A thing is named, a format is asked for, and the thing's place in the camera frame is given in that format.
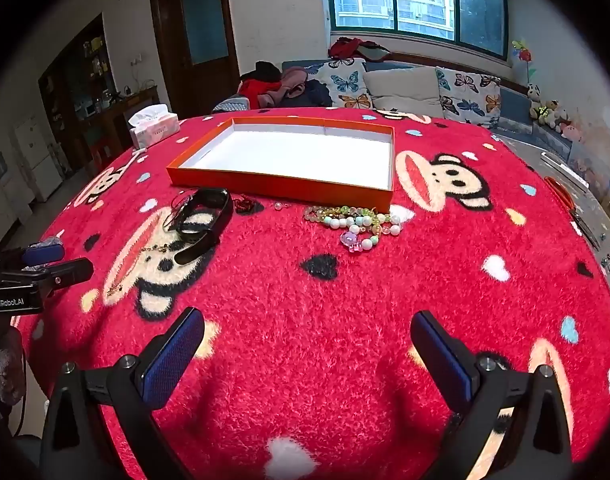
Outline silver hoop bracelet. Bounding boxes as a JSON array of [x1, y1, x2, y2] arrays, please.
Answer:
[[160, 191, 201, 233]]

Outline dark blue garment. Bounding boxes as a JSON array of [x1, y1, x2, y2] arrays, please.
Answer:
[[295, 80, 333, 109]]

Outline butterfly print pillow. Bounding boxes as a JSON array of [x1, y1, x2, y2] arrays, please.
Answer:
[[435, 66, 502, 130], [317, 57, 373, 109]]

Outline green bead bracelet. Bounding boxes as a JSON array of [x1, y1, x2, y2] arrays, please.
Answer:
[[304, 204, 386, 226]]

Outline black smart watch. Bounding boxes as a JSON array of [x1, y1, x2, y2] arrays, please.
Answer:
[[174, 187, 234, 266]]

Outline black garment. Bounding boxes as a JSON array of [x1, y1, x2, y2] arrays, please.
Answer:
[[254, 61, 284, 83]]

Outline orange shallow tray box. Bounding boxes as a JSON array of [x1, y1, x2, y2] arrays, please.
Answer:
[[166, 116, 396, 214]]

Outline red garment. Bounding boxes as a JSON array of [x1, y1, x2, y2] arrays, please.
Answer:
[[241, 79, 286, 109]]

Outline blue sofa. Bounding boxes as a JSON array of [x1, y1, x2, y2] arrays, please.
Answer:
[[212, 57, 576, 161]]

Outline white bead bracelet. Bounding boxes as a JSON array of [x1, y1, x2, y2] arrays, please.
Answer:
[[324, 212, 404, 237]]

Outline gold chain necklace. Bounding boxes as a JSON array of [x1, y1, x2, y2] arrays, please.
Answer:
[[105, 242, 173, 298]]

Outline orange handled scissors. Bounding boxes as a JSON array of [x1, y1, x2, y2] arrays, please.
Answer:
[[545, 176, 600, 251]]

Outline colourful charm bead bracelet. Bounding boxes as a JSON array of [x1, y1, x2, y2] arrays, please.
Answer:
[[339, 227, 381, 255]]

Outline dark shelf cabinet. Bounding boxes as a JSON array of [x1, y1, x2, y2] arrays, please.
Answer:
[[38, 12, 117, 128]]

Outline heap of small plush toys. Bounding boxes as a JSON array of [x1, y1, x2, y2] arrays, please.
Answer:
[[532, 99, 586, 142]]

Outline white cabinet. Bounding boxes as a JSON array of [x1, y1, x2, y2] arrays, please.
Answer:
[[12, 115, 66, 202]]

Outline clear plastic storage box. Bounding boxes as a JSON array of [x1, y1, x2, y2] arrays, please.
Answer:
[[567, 140, 610, 202]]

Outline pink garment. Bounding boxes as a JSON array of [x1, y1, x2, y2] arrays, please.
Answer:
[[267, 66, 311, 102]]

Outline white long box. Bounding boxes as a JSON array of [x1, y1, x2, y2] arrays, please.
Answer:
[[540, 152, 582, 182]]

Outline pink white tissue box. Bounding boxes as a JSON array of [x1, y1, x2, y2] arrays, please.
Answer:
[[129, 104, 180, 150]]

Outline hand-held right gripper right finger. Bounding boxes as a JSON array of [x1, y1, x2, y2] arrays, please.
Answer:
[[410, 310, 573, 480]]

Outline dark wooden door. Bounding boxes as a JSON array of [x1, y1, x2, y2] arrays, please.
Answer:
[[149, 0, 241, 113]]

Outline red and dark cloth bundle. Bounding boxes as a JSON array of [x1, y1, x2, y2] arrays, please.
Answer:
[[328, 36, 393, 63]]

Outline red monkey printed blanket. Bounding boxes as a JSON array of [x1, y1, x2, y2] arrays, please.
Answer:
[[10, 107, 610, 480]]

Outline beige cushion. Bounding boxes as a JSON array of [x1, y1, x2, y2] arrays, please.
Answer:
[[362, 66, 445, 118]]

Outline wooden side table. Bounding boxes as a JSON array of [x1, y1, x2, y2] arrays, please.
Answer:
[[75, 85, 161, 166]]

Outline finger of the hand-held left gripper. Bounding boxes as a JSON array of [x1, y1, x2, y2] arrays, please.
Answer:
[[0, 258, 95, 306], [20, 241, 66, 268]]

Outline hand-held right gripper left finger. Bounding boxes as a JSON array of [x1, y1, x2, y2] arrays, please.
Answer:
[[39, 306, 206, 480]]

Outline green framed window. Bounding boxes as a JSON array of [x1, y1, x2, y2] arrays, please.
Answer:
[[325, 0, 509, 58]]

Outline colourful pinwheel flower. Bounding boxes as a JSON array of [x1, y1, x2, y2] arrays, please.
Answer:
[[511, 37, 536, 86]]

